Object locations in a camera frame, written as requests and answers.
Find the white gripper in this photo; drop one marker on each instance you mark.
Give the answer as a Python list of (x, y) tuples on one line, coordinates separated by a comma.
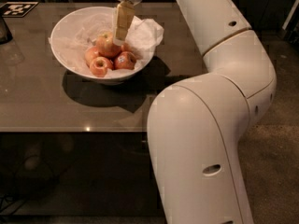
[(124, 12)]

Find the white crumpled paper liner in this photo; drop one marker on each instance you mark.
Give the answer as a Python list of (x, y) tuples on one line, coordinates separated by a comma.
[(143, 34)]

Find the white ceramic bowl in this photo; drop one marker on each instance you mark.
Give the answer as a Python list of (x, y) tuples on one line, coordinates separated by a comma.
[(68, 31)]

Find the black white fiducial marker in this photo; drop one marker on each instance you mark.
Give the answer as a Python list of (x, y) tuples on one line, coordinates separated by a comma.
[(16, 9)]

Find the right red apple with sticker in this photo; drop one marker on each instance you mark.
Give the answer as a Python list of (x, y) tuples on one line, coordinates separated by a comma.
[(125, 60)]

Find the dark object at left edge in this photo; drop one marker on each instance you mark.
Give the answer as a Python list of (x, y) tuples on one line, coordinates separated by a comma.
[(5, 34)]

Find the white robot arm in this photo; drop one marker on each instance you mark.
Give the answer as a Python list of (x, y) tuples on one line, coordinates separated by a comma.
[(194, 125)]

